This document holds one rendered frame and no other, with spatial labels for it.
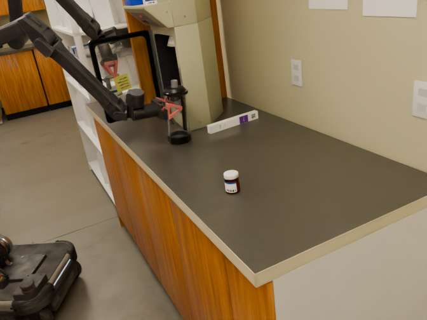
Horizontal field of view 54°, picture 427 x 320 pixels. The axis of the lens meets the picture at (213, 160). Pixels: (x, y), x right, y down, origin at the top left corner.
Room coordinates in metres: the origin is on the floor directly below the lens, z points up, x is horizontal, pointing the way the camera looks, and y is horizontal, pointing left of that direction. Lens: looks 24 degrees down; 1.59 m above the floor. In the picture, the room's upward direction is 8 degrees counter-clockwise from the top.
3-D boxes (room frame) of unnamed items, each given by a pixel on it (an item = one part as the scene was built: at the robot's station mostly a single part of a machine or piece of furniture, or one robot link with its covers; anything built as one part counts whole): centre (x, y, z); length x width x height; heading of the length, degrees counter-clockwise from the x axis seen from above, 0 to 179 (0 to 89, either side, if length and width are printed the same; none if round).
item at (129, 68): (2.07, 0.36, 1.19); 0.30 x 0.01 x 0.40; 120
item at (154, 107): (1.70, 0.23, 1.11); 0.10 x 0.07 x 0.07; 24
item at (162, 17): (1.99, 0.20, 1.46); 0.32 x 0.12 x 0.10; 24
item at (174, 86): (1.74, 0.12, 1.18); 0.09 x 0.09 x 0.07
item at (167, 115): (1.70, 0.15, 1.11); 0.09 x 0.07 x 0.07; 114
